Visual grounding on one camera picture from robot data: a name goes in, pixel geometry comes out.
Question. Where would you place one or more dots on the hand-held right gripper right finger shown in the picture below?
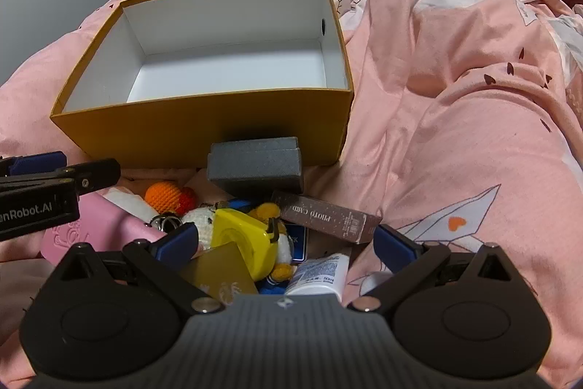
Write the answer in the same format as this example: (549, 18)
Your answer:
(396, 247)

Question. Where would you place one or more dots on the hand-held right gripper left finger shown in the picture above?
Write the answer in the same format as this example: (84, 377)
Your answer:
(175, 241)

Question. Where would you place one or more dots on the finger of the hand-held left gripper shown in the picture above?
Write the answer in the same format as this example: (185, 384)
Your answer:
(98, 172)
(38, 163)

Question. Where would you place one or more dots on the gold box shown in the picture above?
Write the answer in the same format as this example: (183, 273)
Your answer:
(218, 270)

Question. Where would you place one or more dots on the pink embossed case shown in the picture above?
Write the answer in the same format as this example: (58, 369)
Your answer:
(104, 227)

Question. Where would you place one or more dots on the yellow tape measure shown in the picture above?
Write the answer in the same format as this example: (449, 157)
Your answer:
(237, 234)

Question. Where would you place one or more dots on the white tube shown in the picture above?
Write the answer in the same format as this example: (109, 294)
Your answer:
(319, 275)

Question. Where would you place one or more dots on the brown speckled card box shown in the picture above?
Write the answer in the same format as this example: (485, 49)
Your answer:
(319, 218)

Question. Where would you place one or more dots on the yellow cardboard box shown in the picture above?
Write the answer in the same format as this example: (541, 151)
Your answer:
(182, 134)

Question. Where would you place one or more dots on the grey textured box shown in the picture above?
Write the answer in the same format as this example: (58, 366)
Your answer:
(250, 170)

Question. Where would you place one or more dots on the white crochet toy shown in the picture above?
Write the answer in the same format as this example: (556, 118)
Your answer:
(200, 220)

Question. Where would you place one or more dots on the white soft pouch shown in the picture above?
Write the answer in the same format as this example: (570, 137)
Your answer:
(127, 202)

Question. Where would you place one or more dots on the orange crochet toy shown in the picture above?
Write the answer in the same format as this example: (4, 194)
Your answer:
(164, 195)

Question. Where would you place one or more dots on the yellow and blue plush toy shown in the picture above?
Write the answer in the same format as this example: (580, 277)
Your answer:
(262, 211)

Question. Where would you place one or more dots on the blue card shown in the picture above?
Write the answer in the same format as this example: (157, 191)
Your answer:
(298, 243)

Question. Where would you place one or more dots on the pink printed quilt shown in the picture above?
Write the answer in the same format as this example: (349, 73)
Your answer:
(455, 120)

